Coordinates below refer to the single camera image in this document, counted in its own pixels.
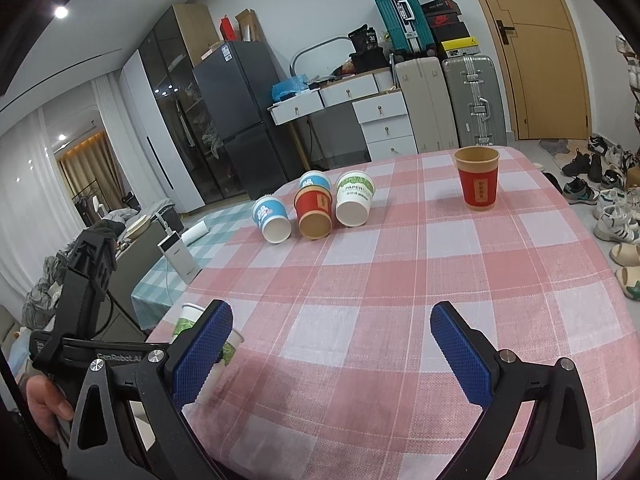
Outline beige suitcase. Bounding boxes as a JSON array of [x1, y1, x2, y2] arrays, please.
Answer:
[[395, 58, 459, 153]]

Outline teal plaid tablecloth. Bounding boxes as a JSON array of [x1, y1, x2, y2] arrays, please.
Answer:
[[130, 202, 255, 333]]

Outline black shoe boxes stack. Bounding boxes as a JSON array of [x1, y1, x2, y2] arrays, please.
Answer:
[[421, 0, 470, 60]]

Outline front blue rabbit paper cup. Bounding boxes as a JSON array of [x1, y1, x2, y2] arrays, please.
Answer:
[[252, 195, 292, 244]]

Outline upright red paper cup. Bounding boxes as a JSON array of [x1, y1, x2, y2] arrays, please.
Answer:
[[454, 145, 500, 210]]

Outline dark grey refrigerator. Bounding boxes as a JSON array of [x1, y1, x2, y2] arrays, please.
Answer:
[[193, 41, 305, 200]]

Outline white power bank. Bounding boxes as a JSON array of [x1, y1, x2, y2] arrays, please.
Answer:
[[157, 231, 201, 285]]

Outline lying red paper cup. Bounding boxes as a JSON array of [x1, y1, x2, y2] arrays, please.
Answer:
[[294, 185, 332, 240]]

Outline white green paper cup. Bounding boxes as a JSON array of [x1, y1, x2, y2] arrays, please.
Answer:
[[335, 170, 375, 228], [166, 300, 244, 408]]

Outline pink plaid tablecloth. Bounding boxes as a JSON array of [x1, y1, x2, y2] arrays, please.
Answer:
[[181, 148, 639, 479]]

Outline white paper roll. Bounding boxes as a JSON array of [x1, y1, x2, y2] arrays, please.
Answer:
[[181, 220, 209, 246]]

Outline teal suitcase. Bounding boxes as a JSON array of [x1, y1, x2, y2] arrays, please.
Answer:
[[374, 0, 436, 58]]

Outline black white sneaker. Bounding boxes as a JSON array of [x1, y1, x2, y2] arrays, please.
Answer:
[[562, 177, 599, 206]]

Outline glass door display cabinet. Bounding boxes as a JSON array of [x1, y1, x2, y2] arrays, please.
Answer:
[[120, 3, 244, 212]]

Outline silver aluminium suitcase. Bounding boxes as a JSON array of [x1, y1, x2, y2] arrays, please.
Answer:
[[442, 54, 506, 148]]

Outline wooden door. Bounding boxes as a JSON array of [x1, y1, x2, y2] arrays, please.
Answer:
[[478, 0, 591, 140]]

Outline lying white green paper cup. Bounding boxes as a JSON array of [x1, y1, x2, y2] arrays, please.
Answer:
[[335, 170, 375, 228]]

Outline blue plastic bag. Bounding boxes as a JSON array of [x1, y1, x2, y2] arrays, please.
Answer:
[[271, 75, 309, 103]]

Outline blue rabbit paper cup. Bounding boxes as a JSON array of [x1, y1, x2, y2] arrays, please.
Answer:
[[298, 170, 332, 191], [252, 195, 292, 244]]

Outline white drawer desk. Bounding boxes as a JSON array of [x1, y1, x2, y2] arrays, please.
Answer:
[[268, 68, 418, 162]]

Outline rear blue rabbit paper cup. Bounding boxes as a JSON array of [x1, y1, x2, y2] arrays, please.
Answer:
[[298, 170, 332, 191]]

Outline person's left hand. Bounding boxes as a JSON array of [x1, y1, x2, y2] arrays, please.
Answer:
[[25, 375, 74, 441]]

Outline beige slipper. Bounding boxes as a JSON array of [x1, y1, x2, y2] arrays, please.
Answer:
[[610, 243, 640, 266]]

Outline black bag on desk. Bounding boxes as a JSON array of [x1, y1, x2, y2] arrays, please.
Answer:
[[347, 24, 388, 74]]

